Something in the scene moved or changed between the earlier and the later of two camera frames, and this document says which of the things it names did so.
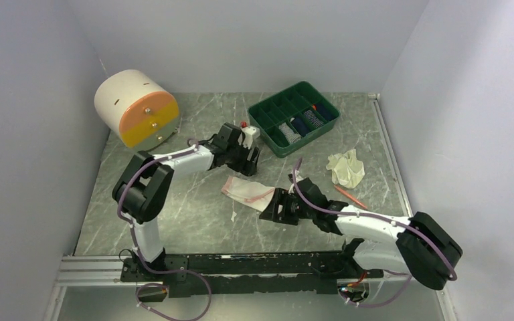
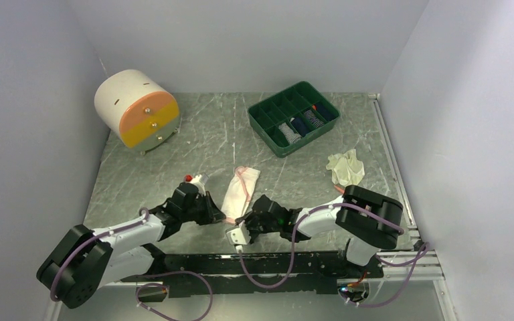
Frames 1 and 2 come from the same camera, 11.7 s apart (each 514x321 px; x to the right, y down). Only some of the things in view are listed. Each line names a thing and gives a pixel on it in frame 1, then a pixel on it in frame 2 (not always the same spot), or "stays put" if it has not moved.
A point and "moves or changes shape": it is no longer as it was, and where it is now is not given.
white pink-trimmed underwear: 254,194 moves or changes shape
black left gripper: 245,167 → 212,213
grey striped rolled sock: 291,137 stays put
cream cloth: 347,170 stays put
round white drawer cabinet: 135,110 stays put
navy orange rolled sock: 326,110 stays put
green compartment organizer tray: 292,117 stays put
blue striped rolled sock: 313,118 stays put
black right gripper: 281,197 → 247,220
